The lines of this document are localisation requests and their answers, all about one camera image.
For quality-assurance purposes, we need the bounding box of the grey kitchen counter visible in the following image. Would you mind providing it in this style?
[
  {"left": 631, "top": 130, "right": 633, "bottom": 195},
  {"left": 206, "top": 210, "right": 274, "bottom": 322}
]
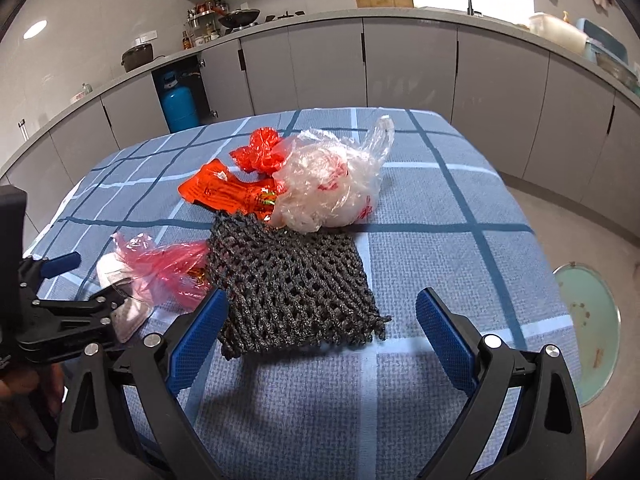
[{"left": 0, "top": 7, "right": 640, "bottom": 241}]

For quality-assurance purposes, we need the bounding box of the pink transparent plastic bag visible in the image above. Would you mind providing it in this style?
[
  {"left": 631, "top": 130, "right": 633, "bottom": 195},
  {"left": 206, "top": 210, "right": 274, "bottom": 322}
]
[{"left": 111, "top": 231, "right": 216, "bottom": 311}]

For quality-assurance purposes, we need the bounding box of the gas stove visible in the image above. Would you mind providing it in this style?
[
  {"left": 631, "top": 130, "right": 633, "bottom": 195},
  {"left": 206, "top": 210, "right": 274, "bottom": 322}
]
[{"left": 260, "top": 9, "right": 307, "bottom": 23}]

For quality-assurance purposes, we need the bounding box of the orange snack wrapper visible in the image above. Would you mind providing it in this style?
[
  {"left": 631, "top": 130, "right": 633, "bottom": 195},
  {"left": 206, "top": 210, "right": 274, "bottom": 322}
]
[{"left": 178, "top": 158, "right": 281, "bottom": 223}]

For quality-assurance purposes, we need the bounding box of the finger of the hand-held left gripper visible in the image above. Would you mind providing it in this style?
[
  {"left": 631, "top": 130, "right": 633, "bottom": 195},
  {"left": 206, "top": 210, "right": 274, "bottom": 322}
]
[
  {"left": 22, "top": 292, "right": 126, "bottom": 361},
  {"left": 20, "top": 252, "right": 82, "bottom": 288}
]

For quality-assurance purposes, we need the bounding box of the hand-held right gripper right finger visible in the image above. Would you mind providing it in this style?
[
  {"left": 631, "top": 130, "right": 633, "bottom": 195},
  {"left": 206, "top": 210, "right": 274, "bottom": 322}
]
[{"left": 415, "top": 287, "right": 587, "bottom": 480}]

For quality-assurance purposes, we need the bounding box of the blue dish rack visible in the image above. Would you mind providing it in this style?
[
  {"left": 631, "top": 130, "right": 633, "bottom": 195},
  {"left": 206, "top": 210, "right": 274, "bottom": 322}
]
[{"left": 575, "top": 17, "right": 631, "bottom": 68}]

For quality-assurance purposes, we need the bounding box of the blue gas cylinder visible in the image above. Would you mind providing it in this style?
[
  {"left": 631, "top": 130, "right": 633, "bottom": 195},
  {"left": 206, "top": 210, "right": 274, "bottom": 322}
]
[{"left": 159, "top": 71, "right": 201, "bottom": 133}]

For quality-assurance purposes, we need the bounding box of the black wok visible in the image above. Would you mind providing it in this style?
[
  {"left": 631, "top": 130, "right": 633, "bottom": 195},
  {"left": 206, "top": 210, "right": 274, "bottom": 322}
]
[{"left": 214, "top": 7, "right": 262, "bottom": 30}]

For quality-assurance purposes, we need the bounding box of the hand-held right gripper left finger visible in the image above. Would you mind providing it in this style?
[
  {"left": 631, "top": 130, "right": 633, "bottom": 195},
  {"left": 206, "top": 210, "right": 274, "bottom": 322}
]
[{"left": 55, "top": 287, "right": 230, "bottom": 480}]

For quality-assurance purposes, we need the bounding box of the person's left hand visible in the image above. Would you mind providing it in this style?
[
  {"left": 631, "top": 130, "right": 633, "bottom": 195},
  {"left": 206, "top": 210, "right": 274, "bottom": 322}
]
[{"left": 0, "top": 360, "right": 67, "bottom": 413}]

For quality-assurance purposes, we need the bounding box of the white plastic basin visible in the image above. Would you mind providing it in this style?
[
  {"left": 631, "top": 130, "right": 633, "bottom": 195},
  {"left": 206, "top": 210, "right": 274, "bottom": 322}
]
[{"left": 529, "top": 11, "right": 588, "bottom": 53}]

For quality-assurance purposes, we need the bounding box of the blue checked tablecloth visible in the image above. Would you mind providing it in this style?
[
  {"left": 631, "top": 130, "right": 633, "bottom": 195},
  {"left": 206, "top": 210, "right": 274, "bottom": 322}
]
[{"left": 0, "top": 106, "right": 583, "bottom": 480}]

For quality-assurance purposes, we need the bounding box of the metal basin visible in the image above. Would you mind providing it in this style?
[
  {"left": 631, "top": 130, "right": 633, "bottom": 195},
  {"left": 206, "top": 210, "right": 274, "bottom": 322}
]
[{"left": 595, "top": 50, "right": 640, "bottom": 86}]

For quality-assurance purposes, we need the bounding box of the teal plastic bin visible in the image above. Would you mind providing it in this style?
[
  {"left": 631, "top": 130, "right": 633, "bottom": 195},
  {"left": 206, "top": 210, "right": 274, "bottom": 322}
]
[{"left": 552, "top": 261, "right": 622, "bottom": 406}]

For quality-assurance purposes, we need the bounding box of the clear plastic bag red print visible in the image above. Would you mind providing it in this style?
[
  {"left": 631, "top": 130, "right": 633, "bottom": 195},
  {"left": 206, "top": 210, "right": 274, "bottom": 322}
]
[{"left": 270, "top": 115, "right": 396, "bottom": 233}]

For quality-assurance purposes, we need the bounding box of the spice rack with bottles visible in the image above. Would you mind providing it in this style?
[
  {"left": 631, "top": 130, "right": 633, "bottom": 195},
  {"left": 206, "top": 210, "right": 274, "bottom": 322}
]
[{"left": 180, "top": 0, "right": 228, "bottom": 51}]

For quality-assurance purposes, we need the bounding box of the black mesh net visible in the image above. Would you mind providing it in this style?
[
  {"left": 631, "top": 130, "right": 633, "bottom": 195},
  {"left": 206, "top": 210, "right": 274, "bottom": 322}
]
[{"left": 206, "top": 210, "right": 393, "bottom": 361}]

